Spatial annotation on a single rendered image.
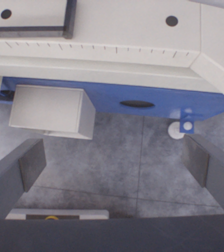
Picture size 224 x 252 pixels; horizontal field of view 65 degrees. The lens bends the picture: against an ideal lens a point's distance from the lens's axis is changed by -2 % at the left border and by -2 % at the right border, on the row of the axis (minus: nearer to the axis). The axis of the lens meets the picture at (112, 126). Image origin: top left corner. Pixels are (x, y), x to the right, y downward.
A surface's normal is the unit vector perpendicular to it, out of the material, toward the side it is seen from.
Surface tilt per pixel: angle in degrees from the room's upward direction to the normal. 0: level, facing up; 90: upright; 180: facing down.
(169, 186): 0
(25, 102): 0
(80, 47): 90
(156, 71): 0
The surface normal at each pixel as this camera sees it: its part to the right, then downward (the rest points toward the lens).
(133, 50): -0.10, 0.99
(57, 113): -0.05, -0.15
